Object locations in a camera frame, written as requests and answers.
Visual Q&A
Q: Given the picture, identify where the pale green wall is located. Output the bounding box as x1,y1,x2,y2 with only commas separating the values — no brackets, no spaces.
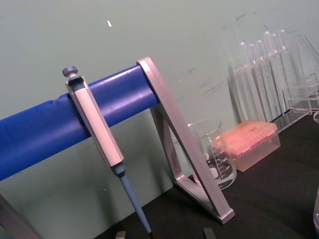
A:
0,0,319,236

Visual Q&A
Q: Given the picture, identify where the black table cloth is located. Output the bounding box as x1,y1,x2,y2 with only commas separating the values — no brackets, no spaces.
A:
93,109,319,239

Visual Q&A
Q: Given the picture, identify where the clear acrylic test tube rack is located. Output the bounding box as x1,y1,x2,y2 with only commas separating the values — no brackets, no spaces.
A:
227,34,319,135

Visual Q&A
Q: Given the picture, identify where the clear glass container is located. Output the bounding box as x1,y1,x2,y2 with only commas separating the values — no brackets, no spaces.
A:
312,185,319,234

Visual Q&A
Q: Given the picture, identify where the blue bar silver pipette stand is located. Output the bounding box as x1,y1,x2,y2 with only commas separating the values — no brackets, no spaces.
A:
0,56,236,239

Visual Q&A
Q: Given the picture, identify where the clear glass beaker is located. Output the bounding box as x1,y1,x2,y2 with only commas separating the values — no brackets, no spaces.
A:
173,118,237,191

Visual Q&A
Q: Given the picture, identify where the clear test tube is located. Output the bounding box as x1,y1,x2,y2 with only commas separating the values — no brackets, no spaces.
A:
278,29,295,113
271,33,287,115
247,43,269,121
256,39,276,120
263,30,282,118
238,41,261,122

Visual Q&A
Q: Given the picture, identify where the grey white pipette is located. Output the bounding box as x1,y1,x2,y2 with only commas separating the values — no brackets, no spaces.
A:
61,65,153,235

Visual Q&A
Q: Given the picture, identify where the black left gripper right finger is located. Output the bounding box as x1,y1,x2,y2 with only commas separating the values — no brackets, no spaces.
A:
202,227,216,239

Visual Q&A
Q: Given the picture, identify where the pink pipette tip box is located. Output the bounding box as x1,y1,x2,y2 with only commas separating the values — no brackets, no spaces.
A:
221,119,281,173

